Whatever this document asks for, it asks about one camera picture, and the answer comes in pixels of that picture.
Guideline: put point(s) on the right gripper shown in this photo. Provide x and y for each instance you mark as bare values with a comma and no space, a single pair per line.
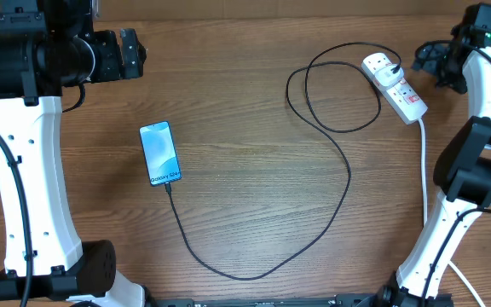
427,60

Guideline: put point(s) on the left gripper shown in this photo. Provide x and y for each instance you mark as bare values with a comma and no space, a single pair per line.
115,68

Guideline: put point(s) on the Samsung Galaxy smartphone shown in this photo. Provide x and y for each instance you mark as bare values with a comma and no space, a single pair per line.
160,153

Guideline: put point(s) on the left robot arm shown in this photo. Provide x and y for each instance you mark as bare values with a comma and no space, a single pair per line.
46,46

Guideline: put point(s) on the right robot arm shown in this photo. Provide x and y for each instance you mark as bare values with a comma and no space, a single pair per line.
463,170

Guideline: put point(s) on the white charger plug adapter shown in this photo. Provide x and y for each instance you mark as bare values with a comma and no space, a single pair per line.
388,76

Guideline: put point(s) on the cardboard backdrop panel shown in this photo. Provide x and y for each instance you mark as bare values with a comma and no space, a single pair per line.
150,10

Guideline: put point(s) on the white power strip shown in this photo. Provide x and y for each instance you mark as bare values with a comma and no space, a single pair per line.
402,97

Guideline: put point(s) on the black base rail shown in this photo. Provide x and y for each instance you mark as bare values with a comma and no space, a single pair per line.
341,300

